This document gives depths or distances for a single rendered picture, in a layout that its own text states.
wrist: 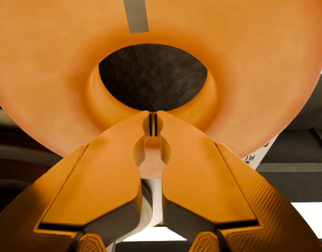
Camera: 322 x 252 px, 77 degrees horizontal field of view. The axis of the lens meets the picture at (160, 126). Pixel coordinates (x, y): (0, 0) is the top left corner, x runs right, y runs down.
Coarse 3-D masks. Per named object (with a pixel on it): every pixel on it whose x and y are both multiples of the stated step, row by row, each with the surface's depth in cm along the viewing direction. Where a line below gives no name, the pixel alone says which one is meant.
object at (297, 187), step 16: (272, 144) 878; (288, 144) 880; (304, 144) 881; (320, 144) 883; (272, 176) 770; (288, 176) 772; (304, 176) 773; (320, 176) 774; (288, 192) 727; (304, 192) 728; (320, 192) 729; (160, 240) 613; (176, 240) 614; (320, 240) 621
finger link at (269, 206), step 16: (224, 144) 9; (224, 160) 8; (240, 160) 8; (240, 176) 7; (256, 176) 7; (256, 192) 7; (272, 192) 7; (256, 208) 6; (272, 208) 6; (288, 208) 6; (256, 224) 6; (272, 224) 6; (288, 224) 6; (304, 224) 6; (224, 240) 5; (240, 240) 5; (256, 240) 5; (272, 240) 5; (288, 240) 5; (304, 240) 5
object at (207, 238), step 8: (200, 232) 5; (208, 232) 5; (80, 240) 5; (88, 240) 5; (96, 240) 5; (200, 240) 5; (208, 240) 5; (216, 240) 5; (80, 248) 5; (88, 248) 5; (96, 248) 5; (104, 248) 5; (192, 248) 5; (200, 248) 5; (208, 248) 5; (216, 248) 5
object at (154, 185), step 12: (0, 108) 19; (0, 120) 21; (12, 120) 21; (12, 132) 22; (24, 132) 22; (144, 180) 30; (156, 180) 30; (156, 192) 33; (156, 204) 37; (156, 216) 41
